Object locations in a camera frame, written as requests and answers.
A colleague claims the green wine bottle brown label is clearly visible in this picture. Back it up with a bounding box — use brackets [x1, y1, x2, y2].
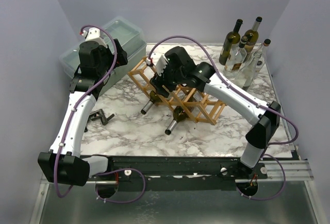
[141, 90, 162, 115]

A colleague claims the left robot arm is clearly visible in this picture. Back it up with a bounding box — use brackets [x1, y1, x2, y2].
[38, 39, 128, 186]

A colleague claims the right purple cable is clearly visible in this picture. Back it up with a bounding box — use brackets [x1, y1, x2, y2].
[146, 35, 299, 200]

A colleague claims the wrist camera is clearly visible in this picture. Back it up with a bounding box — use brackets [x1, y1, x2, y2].
[79, 27, 107, 47]
[146, 55, 168, 76]

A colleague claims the clear square liquor bottle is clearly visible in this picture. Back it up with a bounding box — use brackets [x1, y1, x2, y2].
[223, 36, 248, 78]

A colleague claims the purple cable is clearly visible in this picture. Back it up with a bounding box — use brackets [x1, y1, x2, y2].
[54, 24, 146, 204]
[146, 35, 299, 200]

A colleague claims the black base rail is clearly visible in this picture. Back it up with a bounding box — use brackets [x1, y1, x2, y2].
[91, 156, 268, 192]

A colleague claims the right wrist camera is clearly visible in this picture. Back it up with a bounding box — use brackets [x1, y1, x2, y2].
[146, 55, 168, 76]

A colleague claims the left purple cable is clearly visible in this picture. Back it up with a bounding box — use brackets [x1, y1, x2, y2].
[54, 24, 146, 204]

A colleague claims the tall clear glass bottle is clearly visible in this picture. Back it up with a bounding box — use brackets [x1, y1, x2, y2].
[234, 53, 257, 91]

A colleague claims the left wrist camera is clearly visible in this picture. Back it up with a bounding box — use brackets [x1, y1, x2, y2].
[79, 27, 107, 47]

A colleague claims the clear bottle black cap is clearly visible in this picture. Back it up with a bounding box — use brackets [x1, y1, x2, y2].
[254, 39, 271, 78]

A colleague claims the black corkscrew tool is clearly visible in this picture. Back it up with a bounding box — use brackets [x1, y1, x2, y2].
[87, 109, 114, 126]

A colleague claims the translucent green storage box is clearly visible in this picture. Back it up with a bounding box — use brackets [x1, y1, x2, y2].
[59, 16, 146, 95]

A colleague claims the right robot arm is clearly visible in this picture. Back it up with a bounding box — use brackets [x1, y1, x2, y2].
[150, 46, 281, 179]

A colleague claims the wooden wine rack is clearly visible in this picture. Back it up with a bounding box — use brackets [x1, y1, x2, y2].
[128, 57, 226, 125]

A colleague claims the dark green wine bottle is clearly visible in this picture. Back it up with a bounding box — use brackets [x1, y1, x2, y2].
[219, 19, 243, 65]

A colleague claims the green bottle silver capsule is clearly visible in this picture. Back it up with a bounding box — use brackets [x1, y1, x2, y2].
[244, 16, 262, 55]

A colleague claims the green wine bottle white label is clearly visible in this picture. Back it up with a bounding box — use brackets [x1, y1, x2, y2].
[165, 106, 189, 135]

